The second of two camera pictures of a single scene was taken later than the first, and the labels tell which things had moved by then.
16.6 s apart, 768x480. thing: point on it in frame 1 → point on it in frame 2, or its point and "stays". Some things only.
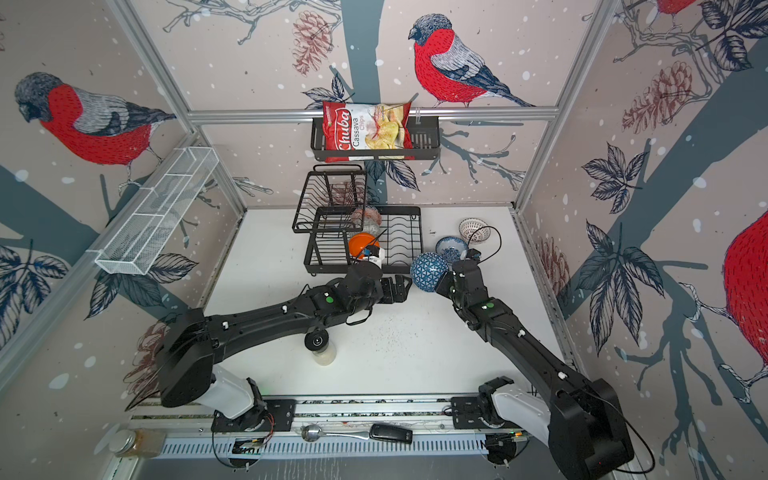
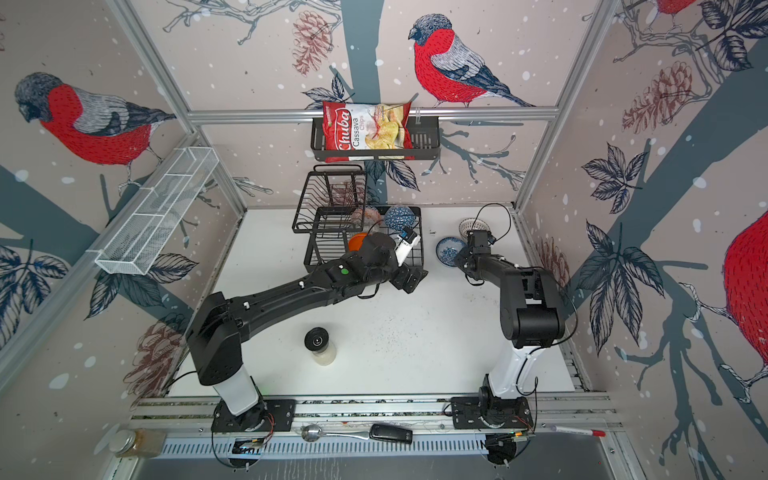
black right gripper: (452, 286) → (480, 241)
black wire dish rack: (344, 232) stays
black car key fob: (383, 432) stays
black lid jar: (317, 341) stays
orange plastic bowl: (358, 240) stays
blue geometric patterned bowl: (426, 270) → (400, 217)
